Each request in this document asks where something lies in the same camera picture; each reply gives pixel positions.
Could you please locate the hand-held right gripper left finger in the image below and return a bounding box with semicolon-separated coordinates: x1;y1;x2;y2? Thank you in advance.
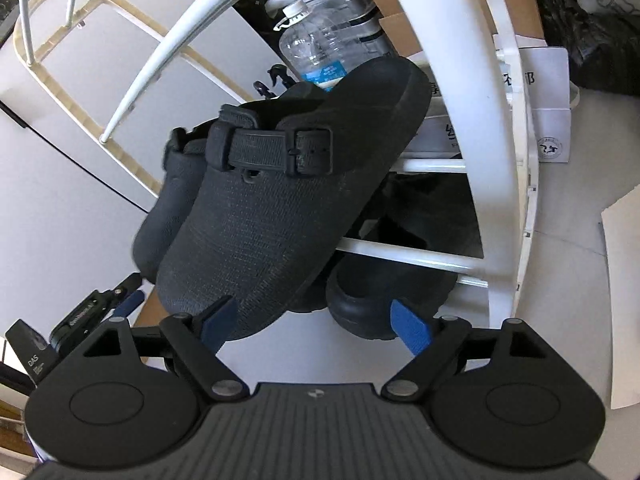
82;295;250;401

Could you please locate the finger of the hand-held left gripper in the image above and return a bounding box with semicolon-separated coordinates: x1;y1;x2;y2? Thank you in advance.
112;272;143;302
110;290;147;322

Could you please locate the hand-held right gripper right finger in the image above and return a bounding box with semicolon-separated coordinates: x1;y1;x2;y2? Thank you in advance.
382;299;553;401

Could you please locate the black knit clog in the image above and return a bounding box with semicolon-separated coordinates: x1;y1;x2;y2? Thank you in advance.
155;55;433;343
132;104;261;285

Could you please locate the white shoe rack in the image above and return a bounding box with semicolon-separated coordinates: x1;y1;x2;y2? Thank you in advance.
12;0;543;321

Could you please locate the white paper sheet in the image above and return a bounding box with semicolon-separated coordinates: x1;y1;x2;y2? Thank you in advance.
600;187;640;411

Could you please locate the black hook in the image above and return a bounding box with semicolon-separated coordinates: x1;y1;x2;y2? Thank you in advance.
252;65;296;98

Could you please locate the white printed box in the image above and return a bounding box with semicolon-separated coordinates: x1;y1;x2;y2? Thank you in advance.
492;35;573;163

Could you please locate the clear water bottle blue label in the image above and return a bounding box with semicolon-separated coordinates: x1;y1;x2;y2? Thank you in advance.
277;0;361;92

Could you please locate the clear plastic bottle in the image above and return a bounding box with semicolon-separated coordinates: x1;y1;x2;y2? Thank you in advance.
320;0;396;61

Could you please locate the black plastic bag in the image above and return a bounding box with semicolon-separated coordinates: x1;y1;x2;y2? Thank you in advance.
537;0;640;96

